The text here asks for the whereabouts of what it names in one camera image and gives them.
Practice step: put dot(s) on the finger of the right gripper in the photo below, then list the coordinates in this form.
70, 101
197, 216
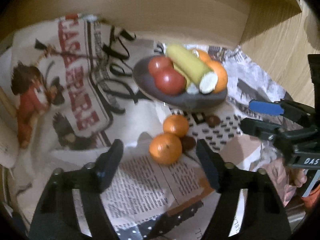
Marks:
266, 107
261, 129

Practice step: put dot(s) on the large plain orange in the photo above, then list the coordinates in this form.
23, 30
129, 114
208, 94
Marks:
221, 73

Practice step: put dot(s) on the printed newspaper sheet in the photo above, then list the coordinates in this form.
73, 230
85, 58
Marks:
89, 65

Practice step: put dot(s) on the red tomato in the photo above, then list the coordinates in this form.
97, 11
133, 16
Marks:
158, 63
170, 82

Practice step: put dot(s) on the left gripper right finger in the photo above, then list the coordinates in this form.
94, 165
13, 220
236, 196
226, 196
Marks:
264, 215

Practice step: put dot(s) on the small tangerine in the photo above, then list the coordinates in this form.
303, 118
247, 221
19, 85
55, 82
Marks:
165, 148
177, 125

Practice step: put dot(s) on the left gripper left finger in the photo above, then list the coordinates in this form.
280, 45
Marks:
55, 215

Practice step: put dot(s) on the orange with sticker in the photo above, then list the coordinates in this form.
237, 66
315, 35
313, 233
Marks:
202, 55

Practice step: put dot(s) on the small tangerine back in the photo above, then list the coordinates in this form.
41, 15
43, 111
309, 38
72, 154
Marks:
177, 125

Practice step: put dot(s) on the small tangerine front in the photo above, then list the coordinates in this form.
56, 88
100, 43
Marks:
165, 148

